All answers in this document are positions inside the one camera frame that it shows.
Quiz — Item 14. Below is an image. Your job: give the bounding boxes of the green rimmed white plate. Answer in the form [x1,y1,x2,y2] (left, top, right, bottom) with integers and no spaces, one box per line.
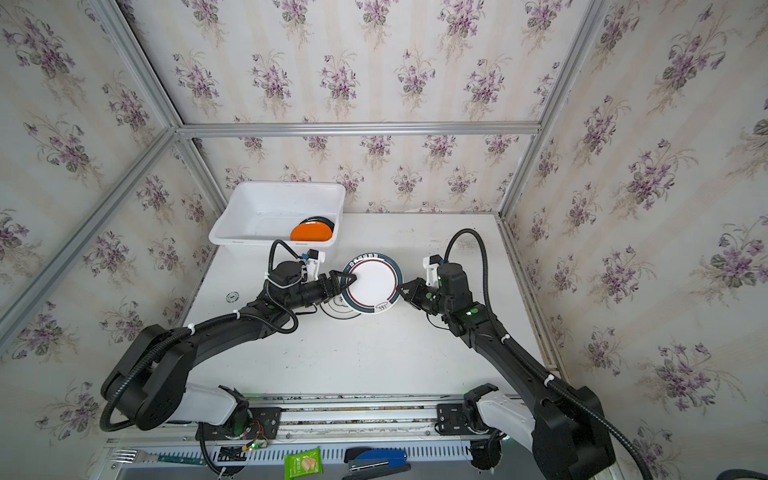
[342,252,403,315]

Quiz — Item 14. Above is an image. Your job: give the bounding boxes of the orange plastic plate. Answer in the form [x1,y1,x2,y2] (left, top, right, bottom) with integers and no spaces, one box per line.
[290,221,333,242]

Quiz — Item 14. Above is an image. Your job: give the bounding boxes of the black round plate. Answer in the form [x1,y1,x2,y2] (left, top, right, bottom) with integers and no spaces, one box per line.
[304,216,335,230]

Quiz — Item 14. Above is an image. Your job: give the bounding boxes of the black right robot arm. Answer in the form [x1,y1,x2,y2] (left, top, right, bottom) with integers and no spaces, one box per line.
[398,228,653,479]

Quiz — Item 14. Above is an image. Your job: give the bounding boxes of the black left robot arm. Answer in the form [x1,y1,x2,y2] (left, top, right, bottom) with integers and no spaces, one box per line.
[99,240,357,438]

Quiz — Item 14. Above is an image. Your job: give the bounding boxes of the white plastic bin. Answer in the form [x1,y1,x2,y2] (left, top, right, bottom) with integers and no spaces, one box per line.
[209,181,346,259]

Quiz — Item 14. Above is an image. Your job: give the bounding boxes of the white plate black flower outline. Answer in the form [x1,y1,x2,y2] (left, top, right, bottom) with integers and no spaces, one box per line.
[319,296,361,321]

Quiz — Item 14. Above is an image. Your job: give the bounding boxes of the blue black stapler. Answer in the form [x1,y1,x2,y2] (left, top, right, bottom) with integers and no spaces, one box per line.
[343,447,411,480]

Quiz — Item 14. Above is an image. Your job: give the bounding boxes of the green snack packet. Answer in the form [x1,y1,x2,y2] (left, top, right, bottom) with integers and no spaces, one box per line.
[284,448,323,480]

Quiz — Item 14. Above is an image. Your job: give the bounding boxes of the green circuit board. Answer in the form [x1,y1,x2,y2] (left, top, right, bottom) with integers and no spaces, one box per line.
[156,454,206,466]

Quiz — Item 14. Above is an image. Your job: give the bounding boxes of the metal fork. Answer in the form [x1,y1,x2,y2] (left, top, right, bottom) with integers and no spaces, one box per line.
[111,449,158,464]

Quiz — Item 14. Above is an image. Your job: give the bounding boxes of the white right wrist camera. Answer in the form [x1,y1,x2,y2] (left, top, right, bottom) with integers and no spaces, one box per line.
[422,254,444,288]

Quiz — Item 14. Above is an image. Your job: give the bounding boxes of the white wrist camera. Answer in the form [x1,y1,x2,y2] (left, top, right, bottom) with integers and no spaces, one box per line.
[422,254,444,288]
[301,249,325,281]

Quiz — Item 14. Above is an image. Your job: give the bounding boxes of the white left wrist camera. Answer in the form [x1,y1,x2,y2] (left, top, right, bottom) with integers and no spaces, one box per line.
[301,249,325,281]

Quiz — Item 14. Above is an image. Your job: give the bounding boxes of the aluminium rail base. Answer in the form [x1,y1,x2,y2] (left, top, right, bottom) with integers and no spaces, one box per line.
[108,395,508,474]

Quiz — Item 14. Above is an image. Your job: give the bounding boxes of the aluminium frame top bar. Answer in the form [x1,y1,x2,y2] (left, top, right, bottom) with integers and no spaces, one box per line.
[176,121,541,139]

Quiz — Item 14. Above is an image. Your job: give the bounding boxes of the aluminium frame post left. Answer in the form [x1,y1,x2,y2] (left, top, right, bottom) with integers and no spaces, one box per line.
[91,1,227,217]

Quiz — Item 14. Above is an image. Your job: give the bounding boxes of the aluminium frame post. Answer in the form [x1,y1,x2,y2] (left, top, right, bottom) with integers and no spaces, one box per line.
[91,1,227,217]
[498,0,612,220]

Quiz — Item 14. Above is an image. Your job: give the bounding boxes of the aluminium frame post right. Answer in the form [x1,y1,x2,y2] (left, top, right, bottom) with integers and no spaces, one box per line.
[498,0,612,220]

